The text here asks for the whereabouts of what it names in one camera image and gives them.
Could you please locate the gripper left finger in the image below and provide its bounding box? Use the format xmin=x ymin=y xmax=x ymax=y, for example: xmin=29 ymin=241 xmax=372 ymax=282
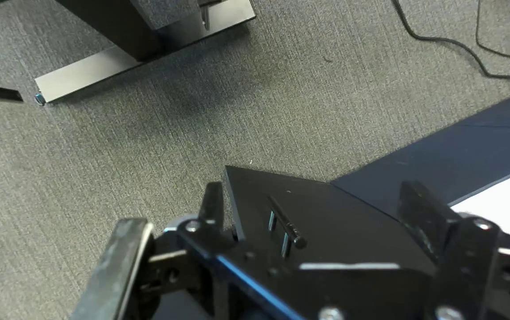
xmin=71 ymin=181 xmax=239 ymax=320

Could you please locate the desk leg with silver foot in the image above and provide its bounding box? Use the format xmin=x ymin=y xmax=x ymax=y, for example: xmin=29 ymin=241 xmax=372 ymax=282
xmin=34 ymin=0 xmax=256 ymax=106

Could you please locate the black cabinet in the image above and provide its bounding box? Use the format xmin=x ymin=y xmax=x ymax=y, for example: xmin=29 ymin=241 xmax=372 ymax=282
xmin=225 ymin=87 xmax=510 ymax=269

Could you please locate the black cable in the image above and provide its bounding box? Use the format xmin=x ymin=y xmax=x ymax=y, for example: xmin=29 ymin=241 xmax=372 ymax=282
xmin=390 ymin=0 xmax=510 ymax=84
xmin=475 ymin=0 xmax=510 ymax=60

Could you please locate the black bar door handle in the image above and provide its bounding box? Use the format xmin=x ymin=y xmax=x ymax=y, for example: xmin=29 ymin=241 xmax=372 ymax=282
xmin=267 ymin=195 xmax=307 ymax=259

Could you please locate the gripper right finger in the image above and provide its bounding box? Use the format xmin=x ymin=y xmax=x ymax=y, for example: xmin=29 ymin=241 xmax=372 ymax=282
xmin=398 ymin=180 xmax=510 ymax=320

